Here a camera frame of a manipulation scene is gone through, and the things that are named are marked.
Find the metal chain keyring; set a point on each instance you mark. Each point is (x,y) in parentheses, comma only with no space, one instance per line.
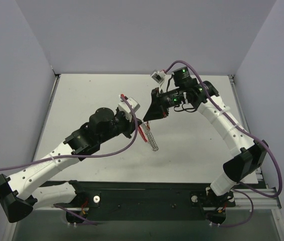
(150,138)

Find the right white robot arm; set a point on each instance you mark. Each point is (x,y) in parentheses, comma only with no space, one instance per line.
(248,154)

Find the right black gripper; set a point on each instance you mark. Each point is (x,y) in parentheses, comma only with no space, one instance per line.
(159,103)

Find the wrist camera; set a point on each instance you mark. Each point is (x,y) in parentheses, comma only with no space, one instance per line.
(131,104)
(159,77)

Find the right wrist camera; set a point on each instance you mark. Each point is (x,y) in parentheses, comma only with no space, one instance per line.
(159,77)

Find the aluminium frame rail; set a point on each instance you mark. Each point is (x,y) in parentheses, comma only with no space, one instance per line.
(245,197)

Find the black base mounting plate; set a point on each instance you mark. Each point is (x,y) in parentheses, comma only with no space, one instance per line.
(147,201)

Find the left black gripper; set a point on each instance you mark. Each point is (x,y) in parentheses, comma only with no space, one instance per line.
(129,126)

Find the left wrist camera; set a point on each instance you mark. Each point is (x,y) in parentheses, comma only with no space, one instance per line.
(131,104)

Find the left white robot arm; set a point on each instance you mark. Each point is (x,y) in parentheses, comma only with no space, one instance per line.
(24,191)

